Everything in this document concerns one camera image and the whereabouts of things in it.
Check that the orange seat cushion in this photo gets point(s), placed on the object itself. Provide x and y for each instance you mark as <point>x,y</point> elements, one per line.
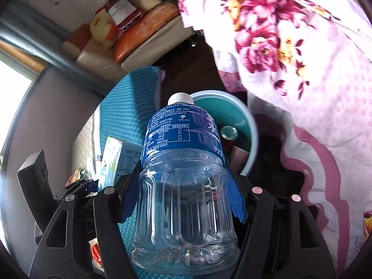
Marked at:
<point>145,27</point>

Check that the pink packet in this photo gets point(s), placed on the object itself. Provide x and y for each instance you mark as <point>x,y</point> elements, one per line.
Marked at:
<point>239,158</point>

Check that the cream cushion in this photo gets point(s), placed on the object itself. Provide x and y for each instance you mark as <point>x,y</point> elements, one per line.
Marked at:
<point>146,0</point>

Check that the clear blue-label water bottle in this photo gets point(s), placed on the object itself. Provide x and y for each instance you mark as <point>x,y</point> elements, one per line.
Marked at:
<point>183,197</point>

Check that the white carton box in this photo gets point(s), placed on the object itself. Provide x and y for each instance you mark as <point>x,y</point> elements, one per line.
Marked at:
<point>122,157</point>

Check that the cream sofa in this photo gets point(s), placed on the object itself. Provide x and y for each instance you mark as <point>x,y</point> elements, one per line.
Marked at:
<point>98,61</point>

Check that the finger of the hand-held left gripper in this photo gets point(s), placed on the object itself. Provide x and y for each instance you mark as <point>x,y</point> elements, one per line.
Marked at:
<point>81,186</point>

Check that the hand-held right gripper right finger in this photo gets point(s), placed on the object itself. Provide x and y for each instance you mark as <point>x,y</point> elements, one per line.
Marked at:
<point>237,200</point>

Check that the red snack wrapper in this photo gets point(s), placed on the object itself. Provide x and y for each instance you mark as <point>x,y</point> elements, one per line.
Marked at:
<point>96,252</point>

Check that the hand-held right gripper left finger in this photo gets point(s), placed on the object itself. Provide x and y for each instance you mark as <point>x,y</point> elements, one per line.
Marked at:
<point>128,200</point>

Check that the pale yellow pillow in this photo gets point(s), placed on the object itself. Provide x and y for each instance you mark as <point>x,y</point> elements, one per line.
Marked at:
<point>101,30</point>

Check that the red paper bag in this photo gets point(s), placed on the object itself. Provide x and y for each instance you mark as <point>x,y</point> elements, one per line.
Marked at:
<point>122,11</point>

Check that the small jar with teal lid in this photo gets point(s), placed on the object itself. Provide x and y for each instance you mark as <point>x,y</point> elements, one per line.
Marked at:
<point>229,133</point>

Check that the pink floral blanket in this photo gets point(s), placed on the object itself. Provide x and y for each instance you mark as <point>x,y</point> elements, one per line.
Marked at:
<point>305,78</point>

